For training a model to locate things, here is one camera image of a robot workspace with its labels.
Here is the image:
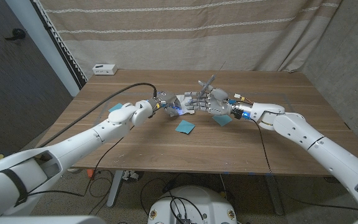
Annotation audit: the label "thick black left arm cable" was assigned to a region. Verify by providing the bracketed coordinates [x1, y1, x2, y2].
[37, 82, 158, 149]

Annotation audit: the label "crumpled white paper scrap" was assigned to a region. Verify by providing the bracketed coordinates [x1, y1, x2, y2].
[122, 170, 140, 183]

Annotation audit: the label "thin dark right wrist cable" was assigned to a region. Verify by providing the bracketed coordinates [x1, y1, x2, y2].
[250, 118, 358, 217]

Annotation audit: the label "thin dark left wrist cable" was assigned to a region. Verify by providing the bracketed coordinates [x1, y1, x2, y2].
[25, 125, 135, 199]

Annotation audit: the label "thin dark wrist cable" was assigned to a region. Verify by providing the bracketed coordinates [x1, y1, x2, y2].
[25, 125, 135, 199]
[250, 118, 358, 217]

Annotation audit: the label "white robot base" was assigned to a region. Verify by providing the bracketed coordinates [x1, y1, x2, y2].
[147, 185, 238, 224]

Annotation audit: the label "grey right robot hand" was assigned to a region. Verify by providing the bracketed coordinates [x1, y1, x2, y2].
[183, 81, 234, 116]

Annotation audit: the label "black cable on base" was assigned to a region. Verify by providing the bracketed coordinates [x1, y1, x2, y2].
[164, 195, 205, 223]

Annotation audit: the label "white robot torso edge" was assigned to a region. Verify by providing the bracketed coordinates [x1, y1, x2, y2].
[0, 215, 107, 224]

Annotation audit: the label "beige striped curtain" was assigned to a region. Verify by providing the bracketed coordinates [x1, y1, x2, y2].
[39, 0, 343, 78]

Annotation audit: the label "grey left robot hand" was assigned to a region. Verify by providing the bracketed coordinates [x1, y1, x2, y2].
[149, 91, 183, 118]

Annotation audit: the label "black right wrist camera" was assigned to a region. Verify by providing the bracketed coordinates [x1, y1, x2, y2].
[233, 107, 251, 121]

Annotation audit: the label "black door handle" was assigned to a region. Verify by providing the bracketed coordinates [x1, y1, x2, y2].
[4, 28, 27, 41]

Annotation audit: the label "black strip with lace trim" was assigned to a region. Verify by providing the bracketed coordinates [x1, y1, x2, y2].
[31, 0, 89, 91]

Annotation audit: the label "white power strip box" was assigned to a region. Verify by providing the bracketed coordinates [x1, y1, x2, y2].
[92, 63, 118, 76]

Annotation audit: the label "white door frame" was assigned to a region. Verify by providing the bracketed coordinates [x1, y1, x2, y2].
[4, 0, 81, 97]

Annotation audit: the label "white tissue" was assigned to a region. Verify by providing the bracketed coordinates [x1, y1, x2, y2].
[175, 94, 196, 115]

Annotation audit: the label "metal table leg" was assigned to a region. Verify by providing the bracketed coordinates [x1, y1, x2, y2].
[264, 174, 285, 216]
[106, 170, 124, 208]

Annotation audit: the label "orange-handled scissors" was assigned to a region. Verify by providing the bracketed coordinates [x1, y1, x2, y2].
[197, 61, 226, 99]

